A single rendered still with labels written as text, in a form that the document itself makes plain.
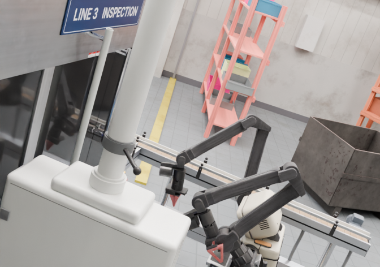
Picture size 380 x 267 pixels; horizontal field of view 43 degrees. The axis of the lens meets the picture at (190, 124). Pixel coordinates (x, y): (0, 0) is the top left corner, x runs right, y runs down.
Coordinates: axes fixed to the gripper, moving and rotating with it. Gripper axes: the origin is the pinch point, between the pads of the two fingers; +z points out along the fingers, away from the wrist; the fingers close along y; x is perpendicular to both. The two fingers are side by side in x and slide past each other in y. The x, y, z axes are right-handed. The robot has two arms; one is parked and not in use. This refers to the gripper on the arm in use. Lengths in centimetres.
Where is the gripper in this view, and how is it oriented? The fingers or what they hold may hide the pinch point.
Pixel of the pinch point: (173, 205)
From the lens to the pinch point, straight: 242.2
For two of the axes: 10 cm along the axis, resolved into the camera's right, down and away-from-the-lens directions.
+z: -1.6, 9.4, 2.9
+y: -9.5, -2.3, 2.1
